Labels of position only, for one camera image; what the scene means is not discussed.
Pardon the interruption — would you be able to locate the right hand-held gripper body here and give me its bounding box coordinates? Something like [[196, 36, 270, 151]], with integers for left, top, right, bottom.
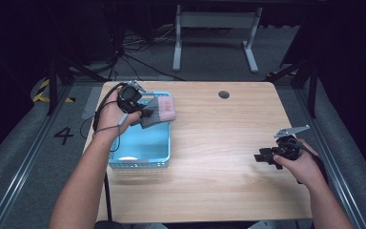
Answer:
[[273, 124, 311, 171]]

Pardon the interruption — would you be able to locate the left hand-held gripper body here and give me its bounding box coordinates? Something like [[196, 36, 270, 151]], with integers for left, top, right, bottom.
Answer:
[[117, 80, 147, 115]]

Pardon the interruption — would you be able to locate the grey glove with pink cuff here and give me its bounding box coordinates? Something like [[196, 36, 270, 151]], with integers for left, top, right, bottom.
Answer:
[[138, 109, 170, 130], [146, 95, 177, 122]]

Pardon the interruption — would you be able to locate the blue plastic basket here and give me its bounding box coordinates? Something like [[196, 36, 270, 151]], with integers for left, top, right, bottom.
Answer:
[[108, 91, 172, 170]]

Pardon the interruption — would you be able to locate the person's right hand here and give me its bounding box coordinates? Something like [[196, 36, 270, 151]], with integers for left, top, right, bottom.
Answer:
[[274, 137, 328, 189]]

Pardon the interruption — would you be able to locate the person's left hand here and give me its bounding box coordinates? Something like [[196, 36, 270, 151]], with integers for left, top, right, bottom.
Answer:
[[96, 88, 143, 138]]

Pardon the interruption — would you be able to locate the black metal stand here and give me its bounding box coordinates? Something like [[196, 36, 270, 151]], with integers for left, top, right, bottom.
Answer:
[[46, 55, 109, 116], [266, 60, 318, 119]]

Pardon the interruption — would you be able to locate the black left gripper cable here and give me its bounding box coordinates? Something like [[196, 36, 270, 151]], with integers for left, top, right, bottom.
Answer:
[[92, 81, 128, 222]]

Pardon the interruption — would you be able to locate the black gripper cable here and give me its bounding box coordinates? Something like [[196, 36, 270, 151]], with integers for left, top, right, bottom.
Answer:
[[92, 81, 128, 222], [290, 137, 329, 185]]

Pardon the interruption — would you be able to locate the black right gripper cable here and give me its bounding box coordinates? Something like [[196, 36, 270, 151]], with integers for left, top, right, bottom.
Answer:
[[290, 137, 329, 185]]

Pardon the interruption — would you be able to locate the grey wrist strap cord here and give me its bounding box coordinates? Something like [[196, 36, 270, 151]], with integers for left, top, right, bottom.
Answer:
[[93, 114, 130, 141]]

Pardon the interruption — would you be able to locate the aluminium floor rail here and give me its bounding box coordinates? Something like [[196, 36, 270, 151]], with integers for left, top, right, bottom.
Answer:
[[294, 87, 366, 229], [0, 85, 74, 229]]

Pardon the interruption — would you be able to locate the bundle of floor cables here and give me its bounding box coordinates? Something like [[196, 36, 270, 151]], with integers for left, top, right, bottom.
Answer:
[[108, 25, 185, 82]]

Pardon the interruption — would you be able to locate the thin black floor cable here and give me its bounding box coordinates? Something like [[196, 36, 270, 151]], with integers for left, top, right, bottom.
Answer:
[[79, 115, 94, 140]]

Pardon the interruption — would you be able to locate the white metal desk frame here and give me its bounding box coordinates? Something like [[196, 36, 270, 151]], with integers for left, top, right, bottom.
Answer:
[[172, 4, 264, 73]]

